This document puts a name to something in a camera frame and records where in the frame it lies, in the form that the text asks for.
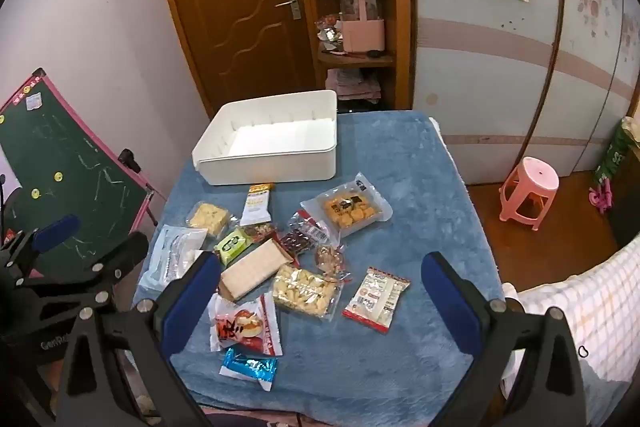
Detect brown wooden door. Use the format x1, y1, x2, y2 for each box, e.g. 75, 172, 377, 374
150, 0, 321, 118

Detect small green snack packet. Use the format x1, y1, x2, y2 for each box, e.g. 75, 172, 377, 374
214, 227, 253, 265

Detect red white snack packet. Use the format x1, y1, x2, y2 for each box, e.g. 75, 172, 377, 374
207, 292, 284, 357

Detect folded pink towels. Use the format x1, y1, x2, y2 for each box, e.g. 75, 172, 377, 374
325, 68, 383, 104

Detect mixed nut packet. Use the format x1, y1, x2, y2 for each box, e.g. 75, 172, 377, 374
245, 221, 279, 244

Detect blue plush blanket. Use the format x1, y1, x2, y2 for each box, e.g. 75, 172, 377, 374
132, 109, 505, 415

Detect wooden corner shelf unit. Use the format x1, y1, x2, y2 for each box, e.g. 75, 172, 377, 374
297, 0, 416, 112

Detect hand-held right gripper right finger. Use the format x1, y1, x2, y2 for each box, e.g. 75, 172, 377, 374
421, 251, 589, 427

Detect clear brown snack packet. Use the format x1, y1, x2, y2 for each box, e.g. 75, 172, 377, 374
314, 244, 353, 283

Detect white checkered cloth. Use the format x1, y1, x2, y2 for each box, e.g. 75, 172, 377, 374
502, 237, 640, 427

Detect silver door handle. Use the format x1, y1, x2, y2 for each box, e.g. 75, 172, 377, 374
274, 0, 302, 20

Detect black easel knob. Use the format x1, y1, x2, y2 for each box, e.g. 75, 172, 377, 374
118, 149, 142, 174

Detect shiny foil wrappers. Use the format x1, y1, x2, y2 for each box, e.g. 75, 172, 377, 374
315, 14, 343, 52

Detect pink toy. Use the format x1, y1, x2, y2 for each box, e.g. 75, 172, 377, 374
588, 179, 615, 210

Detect orange white oat bar packet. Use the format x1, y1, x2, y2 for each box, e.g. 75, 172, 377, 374
240, 183, 273, 227

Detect pink plastic stool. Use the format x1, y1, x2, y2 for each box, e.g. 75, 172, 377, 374
498, 157, 560, 232

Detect pink storage basket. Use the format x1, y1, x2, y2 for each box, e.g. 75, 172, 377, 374
340, 0, 386, 54

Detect fried tofu tray packet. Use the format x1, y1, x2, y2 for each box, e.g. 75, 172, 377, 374
300, 172, 394, 239

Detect yellow cracker packet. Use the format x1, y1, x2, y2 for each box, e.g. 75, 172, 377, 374
186, 202, 232, 239

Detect dark wooden cabinet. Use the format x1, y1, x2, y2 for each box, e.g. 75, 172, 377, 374
607, 177, 640, 248

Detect yellow puff snack packet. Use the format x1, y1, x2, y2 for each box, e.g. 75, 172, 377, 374
271, 263, 343, 320

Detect white red-trimmed snack packet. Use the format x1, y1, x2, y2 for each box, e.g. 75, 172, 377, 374
341, 267, 412, 335

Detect blue foil snack packet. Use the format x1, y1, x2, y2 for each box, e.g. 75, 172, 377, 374
220, 347, 278, 392

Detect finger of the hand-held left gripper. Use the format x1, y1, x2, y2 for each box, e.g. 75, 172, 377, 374
0, 214, 82, 288
10, 232, 150, 340

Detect green bag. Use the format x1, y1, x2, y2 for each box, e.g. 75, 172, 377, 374
593, 117, 636, 188

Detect white plastic storage bin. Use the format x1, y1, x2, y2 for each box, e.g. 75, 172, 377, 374
191, 89, 339, 186

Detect green chalkboard with pink frame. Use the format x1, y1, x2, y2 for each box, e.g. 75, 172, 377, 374
0, 68, 168, 280

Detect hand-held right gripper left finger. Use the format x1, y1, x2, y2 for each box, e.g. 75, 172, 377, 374
52, 251, 223, 427

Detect tan wafer packet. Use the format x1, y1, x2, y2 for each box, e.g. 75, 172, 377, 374
219, 238, 301, 303

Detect flowered sliding wardrobe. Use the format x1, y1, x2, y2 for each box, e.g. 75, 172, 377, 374
405, 0, 640, 185

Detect red date packet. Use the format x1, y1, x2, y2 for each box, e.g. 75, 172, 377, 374
277, 209, 331, 258

